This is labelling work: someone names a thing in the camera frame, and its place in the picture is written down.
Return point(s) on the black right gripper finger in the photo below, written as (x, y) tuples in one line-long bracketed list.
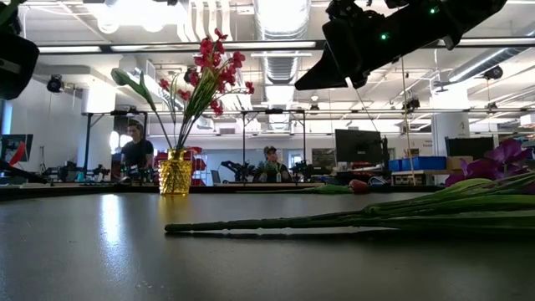
[(358, 80), (326, 77)]

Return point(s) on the pink artificial tulip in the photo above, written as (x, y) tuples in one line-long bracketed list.
[(358, 186)]

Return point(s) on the white artificial tulip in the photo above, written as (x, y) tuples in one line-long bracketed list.
[(134, 83)]

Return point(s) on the red artificial flower bunch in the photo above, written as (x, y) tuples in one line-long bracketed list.
[(205, 46)]

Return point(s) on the small red flower spray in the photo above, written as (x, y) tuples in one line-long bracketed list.
[(164, 84)]

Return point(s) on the large purple flower bunch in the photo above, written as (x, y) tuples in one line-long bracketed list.
[(460, 205)]

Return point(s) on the background black robot arm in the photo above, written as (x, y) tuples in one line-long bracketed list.
[(304, 170), (238, 169)]

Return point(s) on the yellow glass vase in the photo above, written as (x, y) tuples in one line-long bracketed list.
[(175, 175)]

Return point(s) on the large black monitor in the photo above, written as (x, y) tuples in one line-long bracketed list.
[(357, 146)]

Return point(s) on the thin metal pole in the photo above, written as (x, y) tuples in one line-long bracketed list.
[(408, 125)]

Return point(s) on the small black monitor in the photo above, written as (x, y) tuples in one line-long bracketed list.
[(8, 142)]

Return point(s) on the blue storage bin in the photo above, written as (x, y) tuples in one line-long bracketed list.
[(424, 163), (395, 165)]

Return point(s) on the person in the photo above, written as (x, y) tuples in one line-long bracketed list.
[(271, 167), (136, 150)]

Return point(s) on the wooden workbench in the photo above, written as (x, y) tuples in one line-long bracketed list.
[(418, 172)]

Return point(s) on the black panel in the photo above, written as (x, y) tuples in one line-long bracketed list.
[(468, 146)]

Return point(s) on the cardboard box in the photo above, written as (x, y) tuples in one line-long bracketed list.
[(460, 162)]

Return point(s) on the black overhead beam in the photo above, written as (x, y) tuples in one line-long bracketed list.
[(167, 46)]

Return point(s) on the red storage shelf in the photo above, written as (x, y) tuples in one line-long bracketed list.
[(196, 165)]

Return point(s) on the black table mat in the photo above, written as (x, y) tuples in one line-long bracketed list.
[(125, 259)]

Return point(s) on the black ceiling camera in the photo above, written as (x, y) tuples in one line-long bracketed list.
[(54, 83), (494, 72), (411, 103)]

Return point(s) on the ribbed silver ceiling duct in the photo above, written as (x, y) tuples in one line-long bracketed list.
[(281, 67)]

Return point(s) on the black metal rig frame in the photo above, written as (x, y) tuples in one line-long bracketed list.
[(88, 138), (243, 146)]

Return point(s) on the black aluminium table frame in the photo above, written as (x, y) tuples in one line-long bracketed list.
[(292, 189)]

